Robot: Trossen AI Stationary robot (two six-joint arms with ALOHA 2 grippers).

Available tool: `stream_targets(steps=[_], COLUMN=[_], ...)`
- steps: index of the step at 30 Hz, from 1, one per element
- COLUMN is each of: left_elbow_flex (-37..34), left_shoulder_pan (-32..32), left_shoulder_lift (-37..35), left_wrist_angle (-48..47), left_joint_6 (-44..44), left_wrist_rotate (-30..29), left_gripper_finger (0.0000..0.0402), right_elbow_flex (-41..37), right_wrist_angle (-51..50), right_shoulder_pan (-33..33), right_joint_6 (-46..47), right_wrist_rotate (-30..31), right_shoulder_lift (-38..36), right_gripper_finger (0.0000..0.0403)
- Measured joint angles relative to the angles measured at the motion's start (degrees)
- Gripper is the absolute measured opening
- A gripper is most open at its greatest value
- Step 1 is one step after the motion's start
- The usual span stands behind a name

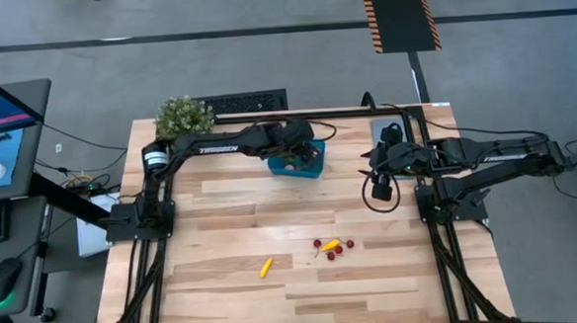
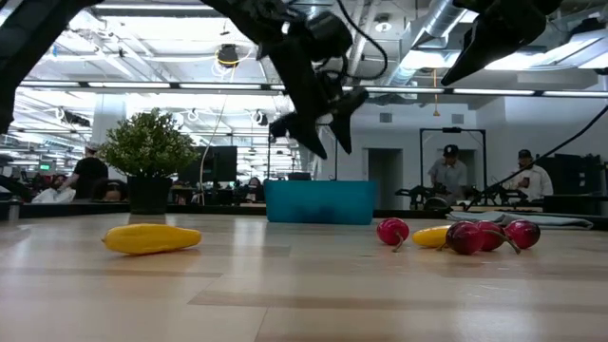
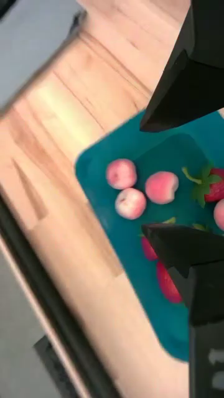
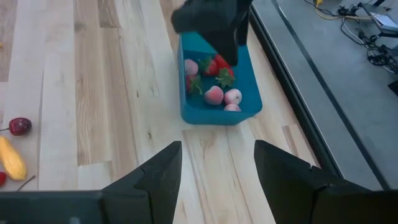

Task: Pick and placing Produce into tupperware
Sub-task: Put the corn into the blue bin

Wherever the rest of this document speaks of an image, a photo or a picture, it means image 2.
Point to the green bushy plant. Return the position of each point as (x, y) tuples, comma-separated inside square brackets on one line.
[(147, 142)]

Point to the black background robot arm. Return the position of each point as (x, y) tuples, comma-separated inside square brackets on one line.
[(494, 190), (12, 185), (418, 191)]

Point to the black table edge rail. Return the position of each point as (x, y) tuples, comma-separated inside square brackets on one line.
[(71, 210)]

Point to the black background desk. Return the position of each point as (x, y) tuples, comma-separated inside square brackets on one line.
[(575, 204)]

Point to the dark red cherry with stem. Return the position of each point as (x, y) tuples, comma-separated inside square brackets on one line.
[(392, 229), (463, 237), (525, 233), (491, 243)]

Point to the person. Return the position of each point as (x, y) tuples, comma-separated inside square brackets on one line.
[(534, 180), (449, 173), (255, 185), (88, 173), (111, 192), (52, 195)]

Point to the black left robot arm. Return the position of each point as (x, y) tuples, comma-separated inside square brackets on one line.
[(28, 47)]

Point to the long ceiling light bar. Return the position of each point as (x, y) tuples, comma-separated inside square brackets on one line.
[(128, 85)]

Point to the silver ventilation duct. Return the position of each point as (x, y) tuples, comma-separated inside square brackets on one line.
[(442, 19)]

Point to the grey cloth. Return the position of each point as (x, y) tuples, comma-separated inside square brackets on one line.
[(522, 218)]

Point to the silver metal cup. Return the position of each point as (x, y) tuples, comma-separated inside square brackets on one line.
[(13, 210)]

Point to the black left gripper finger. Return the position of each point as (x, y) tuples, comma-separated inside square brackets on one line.
[(344, 119), (299, 128)]

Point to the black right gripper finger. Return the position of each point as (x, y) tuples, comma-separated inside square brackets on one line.
[(499, 38)]

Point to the black monitor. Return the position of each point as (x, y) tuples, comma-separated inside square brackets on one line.
[(223, 164)]

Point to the black equipment cabinet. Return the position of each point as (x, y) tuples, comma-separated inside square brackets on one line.
[(570, 173)]

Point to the black ceiling spotlight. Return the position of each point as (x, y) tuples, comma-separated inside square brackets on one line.
[(76, 119)]

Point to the blue plastic tupperware container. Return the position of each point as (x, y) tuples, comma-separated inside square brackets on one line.
[(320, 202)]

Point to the black rectangular frame stand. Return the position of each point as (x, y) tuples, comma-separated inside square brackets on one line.
[(336, 166), (451, 129)]

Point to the white round ceiling sensor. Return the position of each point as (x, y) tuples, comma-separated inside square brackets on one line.
[(382, 26)]

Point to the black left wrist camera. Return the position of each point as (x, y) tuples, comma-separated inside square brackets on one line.
[(328, 35)]

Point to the black plant pot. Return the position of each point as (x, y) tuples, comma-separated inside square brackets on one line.
[(149, 195)]

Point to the black round dome device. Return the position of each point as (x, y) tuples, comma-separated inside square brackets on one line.
[(437, 208)]

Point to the green exit sign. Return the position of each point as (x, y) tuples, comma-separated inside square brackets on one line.
[(45, 166)]

